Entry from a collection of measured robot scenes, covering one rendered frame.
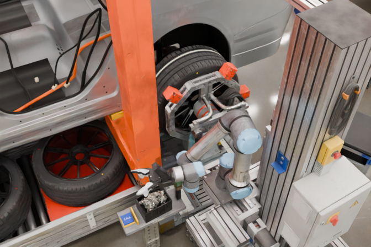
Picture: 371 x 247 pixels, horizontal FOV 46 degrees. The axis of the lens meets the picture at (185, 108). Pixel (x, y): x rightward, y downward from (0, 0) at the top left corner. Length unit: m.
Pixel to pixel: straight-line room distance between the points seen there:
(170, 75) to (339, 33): 1.36
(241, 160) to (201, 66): 0.83
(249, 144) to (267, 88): 2.39
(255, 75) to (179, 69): 1.85
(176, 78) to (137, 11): 0.85
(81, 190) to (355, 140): 2.11
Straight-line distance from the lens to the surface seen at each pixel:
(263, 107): 4.19
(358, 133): 3.72
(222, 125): 2.14
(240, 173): 2.25
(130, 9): 1.96
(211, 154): 3.48
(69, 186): 3.06
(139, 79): 2.22
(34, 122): 2.94
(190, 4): 2.80
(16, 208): 3.13
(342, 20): 1.77
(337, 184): 2.22
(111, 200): 3.08
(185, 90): 2.75
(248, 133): 2.01
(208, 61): 2.81
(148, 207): 2.81
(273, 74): 4.55
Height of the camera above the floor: 2.98
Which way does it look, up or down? 46 degrees down
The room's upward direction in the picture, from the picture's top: straight up
